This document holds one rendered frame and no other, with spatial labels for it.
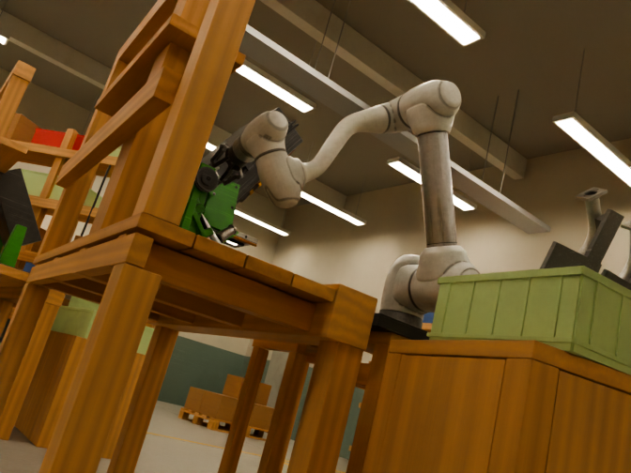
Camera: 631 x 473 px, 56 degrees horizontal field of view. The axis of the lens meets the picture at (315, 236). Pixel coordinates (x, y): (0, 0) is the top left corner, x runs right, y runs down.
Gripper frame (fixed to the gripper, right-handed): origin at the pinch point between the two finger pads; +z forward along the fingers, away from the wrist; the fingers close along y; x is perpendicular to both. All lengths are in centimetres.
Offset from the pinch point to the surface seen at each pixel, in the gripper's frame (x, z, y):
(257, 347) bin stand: -4, 34, -62
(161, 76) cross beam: 36, -48, 17
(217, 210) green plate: 1.4, 5.9, -10.4
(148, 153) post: 30.1, -17.4, 9.3
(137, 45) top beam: -30, 41, 76
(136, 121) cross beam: 34.4, -26.5, 16.1
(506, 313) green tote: 18, -90, -71
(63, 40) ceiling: -324, 576, 394
